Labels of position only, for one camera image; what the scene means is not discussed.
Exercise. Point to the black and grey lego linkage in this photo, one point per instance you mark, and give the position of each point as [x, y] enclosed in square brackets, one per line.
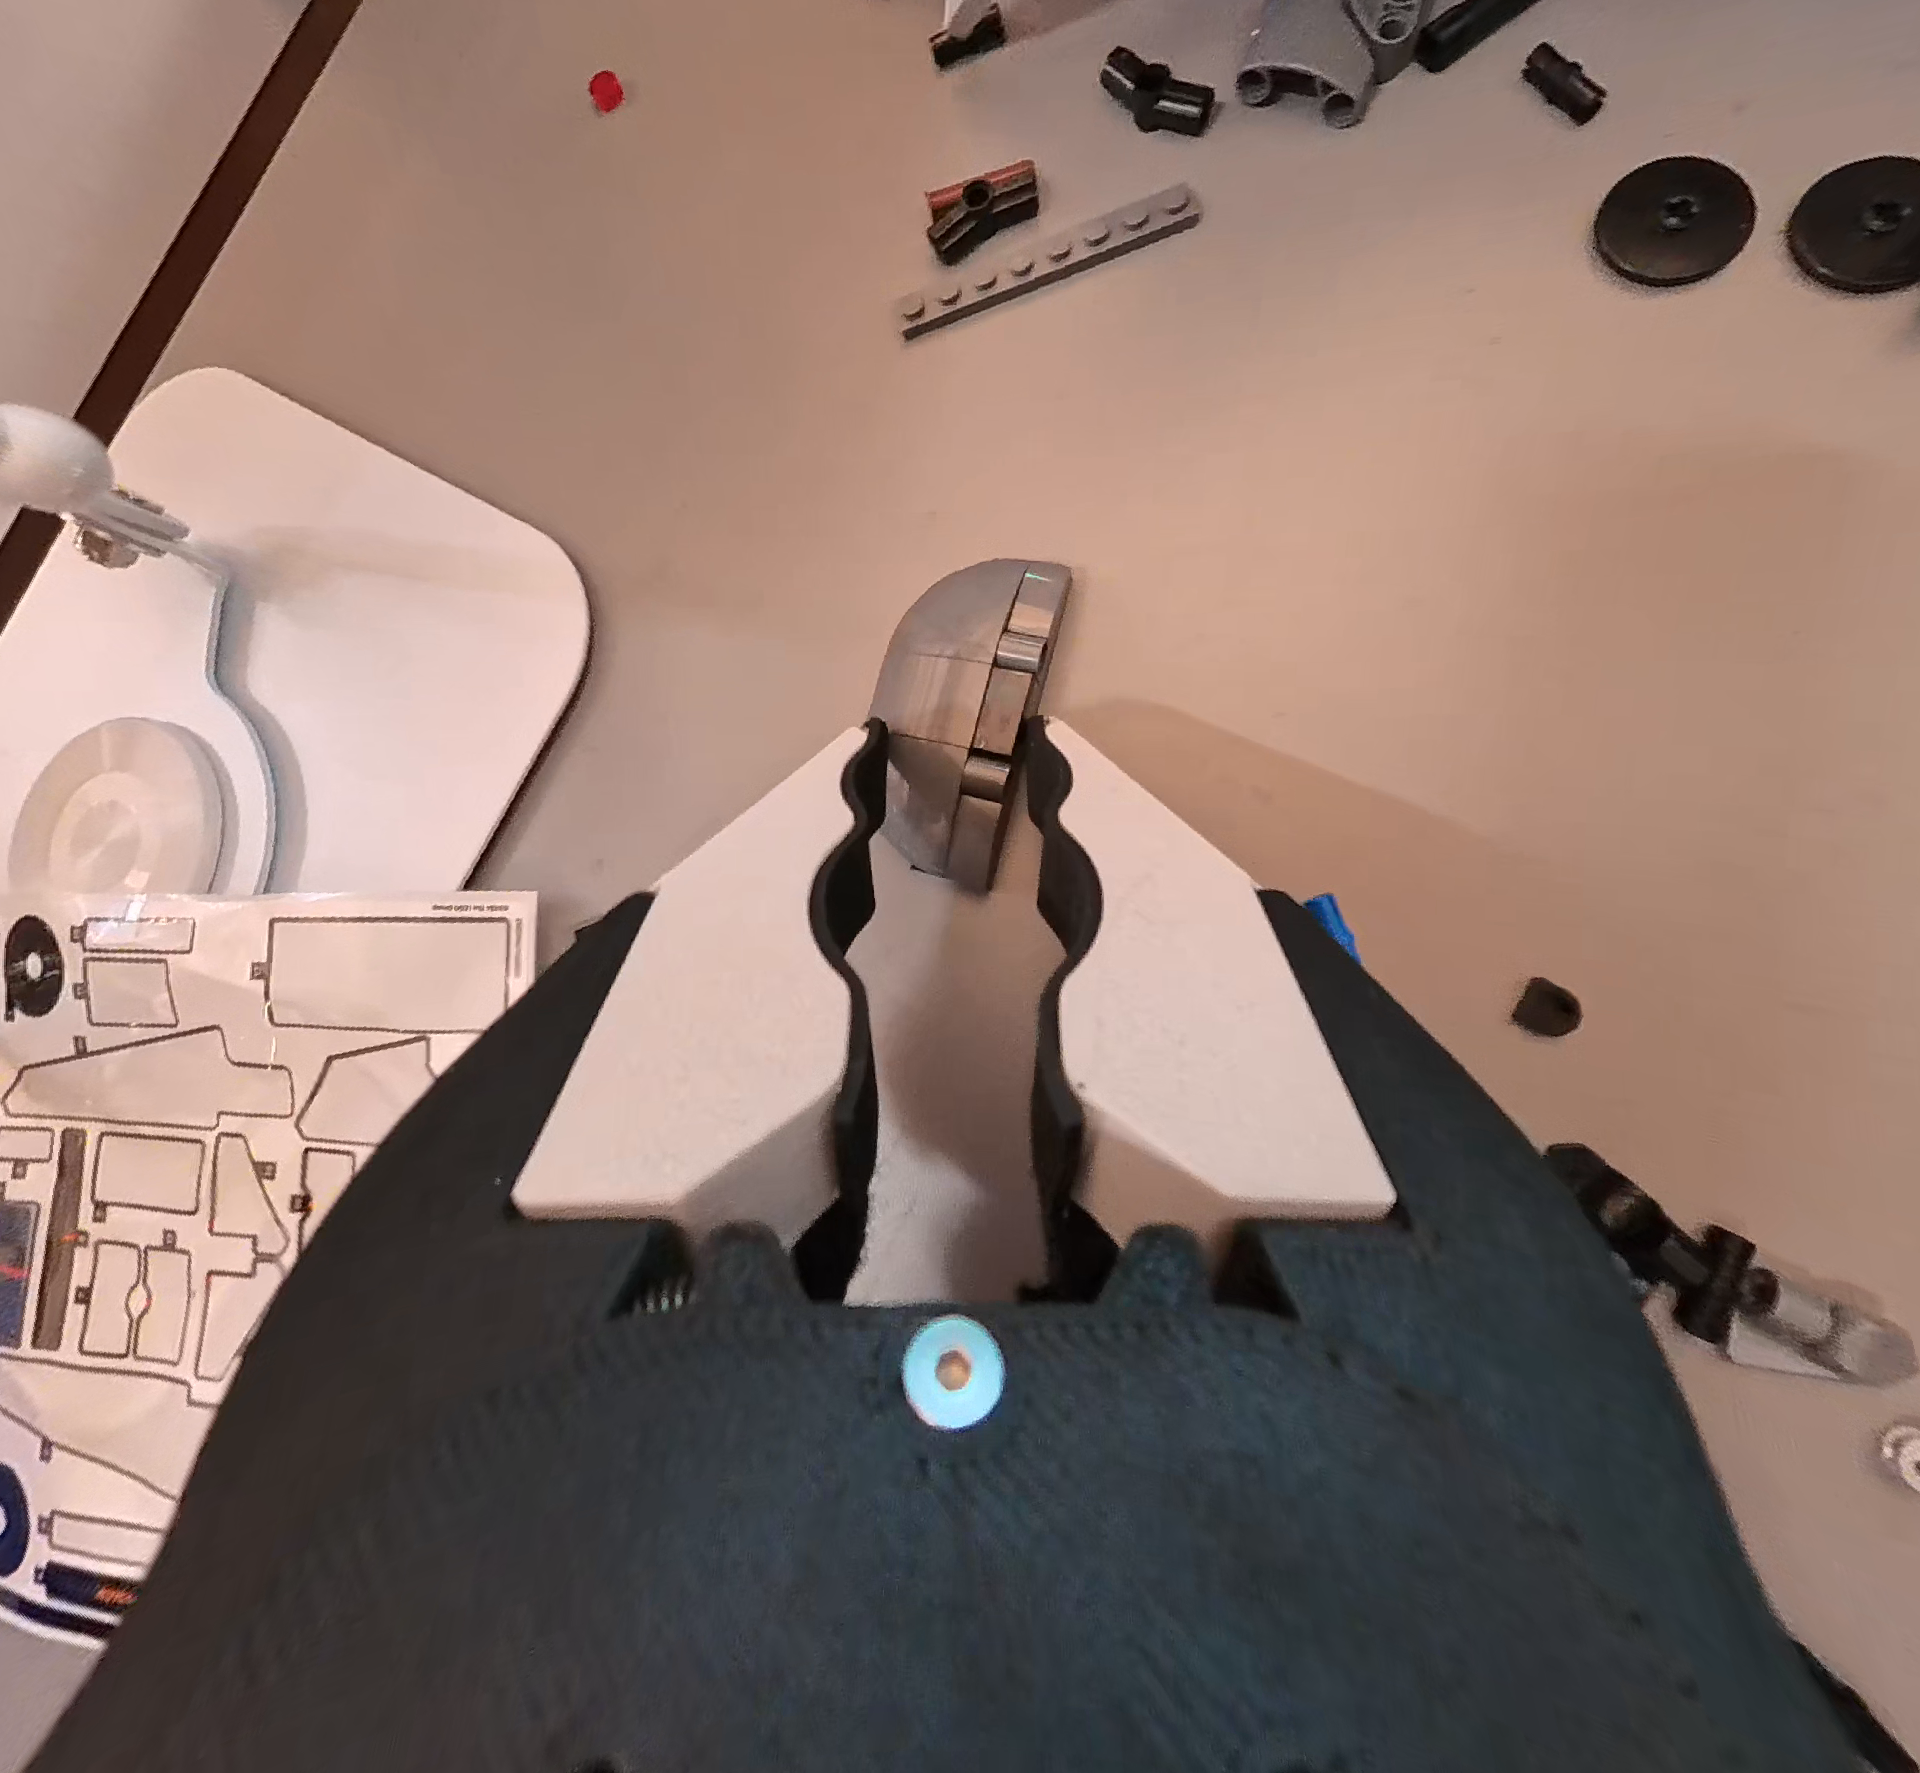
[1784, 1331]

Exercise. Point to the dark grey domed lego assembly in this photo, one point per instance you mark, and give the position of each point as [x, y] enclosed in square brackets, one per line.
[946, 693]

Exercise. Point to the short black lego connector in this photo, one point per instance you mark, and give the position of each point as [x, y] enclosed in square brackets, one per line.
[968, 40]

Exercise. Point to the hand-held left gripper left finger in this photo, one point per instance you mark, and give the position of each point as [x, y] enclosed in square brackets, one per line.
[688, 1056]

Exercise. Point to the white round mount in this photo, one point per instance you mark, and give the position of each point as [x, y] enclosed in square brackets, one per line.
[117, 804]

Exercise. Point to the sticker sheet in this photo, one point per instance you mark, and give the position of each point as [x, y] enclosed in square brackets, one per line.
[226, 1056]

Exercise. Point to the grey triangular lego liftarm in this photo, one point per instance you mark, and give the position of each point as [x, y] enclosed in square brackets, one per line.
[1392, 2]

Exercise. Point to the white side desk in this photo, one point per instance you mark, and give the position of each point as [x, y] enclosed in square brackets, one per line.
[117, 76]

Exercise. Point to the blue lego pin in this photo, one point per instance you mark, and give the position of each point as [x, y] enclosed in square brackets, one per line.
[1330, 925]

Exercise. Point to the long grey studded lego plate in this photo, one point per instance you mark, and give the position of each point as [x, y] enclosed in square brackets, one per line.
[1049, 261]

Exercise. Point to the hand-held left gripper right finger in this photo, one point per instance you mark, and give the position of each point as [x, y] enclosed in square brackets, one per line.
[1220, 1056]

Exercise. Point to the black and red lego connector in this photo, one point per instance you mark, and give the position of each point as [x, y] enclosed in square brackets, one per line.
[982, 211]

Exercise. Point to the light grey curved lego panel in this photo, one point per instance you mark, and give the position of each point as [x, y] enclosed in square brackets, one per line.
[1296, 48]

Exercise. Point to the white round lego bush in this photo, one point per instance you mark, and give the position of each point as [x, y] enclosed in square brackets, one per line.
[1905, 1455]

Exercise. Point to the black angled lego connector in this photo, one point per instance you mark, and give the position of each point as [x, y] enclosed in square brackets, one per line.
[1154, 89]

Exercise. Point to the small black lego piece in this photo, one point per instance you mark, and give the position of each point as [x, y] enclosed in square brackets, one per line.
[1545, 1007]

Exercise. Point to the round grey lego disc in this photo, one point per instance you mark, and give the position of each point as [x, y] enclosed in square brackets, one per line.
[1857, 221]
[1676, 225]

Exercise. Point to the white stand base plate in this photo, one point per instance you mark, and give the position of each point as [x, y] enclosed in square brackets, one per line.
[406, 573]

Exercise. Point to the black lego tube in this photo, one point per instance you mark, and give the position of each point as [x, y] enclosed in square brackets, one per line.
[1486, 5]

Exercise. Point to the black lego pin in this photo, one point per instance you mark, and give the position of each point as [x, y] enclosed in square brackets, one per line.
[1561, 80]

